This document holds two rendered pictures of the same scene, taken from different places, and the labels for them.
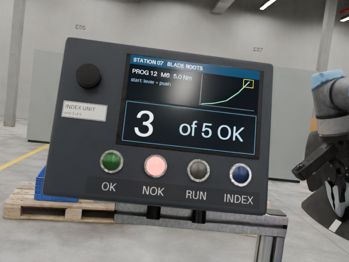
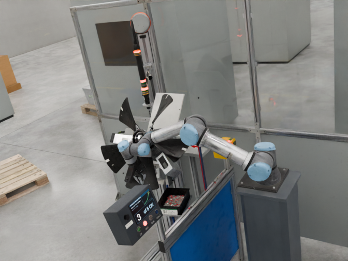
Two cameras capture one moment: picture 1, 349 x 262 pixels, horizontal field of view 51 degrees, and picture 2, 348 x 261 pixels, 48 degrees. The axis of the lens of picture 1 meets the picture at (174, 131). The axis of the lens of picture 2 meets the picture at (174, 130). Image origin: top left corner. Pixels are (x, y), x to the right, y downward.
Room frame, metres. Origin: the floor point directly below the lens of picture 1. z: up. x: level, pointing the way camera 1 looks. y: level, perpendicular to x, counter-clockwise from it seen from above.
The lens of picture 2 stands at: (-0.87, 1.07, 2.27)
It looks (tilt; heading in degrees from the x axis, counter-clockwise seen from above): 23 degrees down; 313
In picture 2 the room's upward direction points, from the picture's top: 10 degrees counter-clockwise
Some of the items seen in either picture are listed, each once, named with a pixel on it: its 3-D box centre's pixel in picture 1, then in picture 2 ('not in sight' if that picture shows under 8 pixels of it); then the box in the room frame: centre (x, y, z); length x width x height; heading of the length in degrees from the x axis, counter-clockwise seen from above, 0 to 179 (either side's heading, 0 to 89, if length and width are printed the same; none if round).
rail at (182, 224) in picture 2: not in sight; (201, 203); (0.54, -0.58, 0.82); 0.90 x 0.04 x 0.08; 95
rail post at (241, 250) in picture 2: not in sight; (236, 219); (0.58, -1.01, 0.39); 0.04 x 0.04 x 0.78; 5
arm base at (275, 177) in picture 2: not in sight; (267, 171); (0.13, -0.73, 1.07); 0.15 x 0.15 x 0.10
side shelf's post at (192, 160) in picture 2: not in sight; (197, 190); (1.07, -1.18, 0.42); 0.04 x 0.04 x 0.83; 5
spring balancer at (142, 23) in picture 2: not in sight; (140, 23); (1.37, -1.20, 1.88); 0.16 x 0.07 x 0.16; 40
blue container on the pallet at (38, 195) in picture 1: (60, 182); not in sight; (3.59, 1.08, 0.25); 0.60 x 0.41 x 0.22; 12
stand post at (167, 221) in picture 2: not in sight; (166, 215); (1.05, -0.74, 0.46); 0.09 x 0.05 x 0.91; 5
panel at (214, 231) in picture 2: not in sight; (208, 248); (0.54, -0.58, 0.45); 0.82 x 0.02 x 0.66; 95
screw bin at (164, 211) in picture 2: not in sight; (173, 201); (0.70, -0.49, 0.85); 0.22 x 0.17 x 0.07; 111
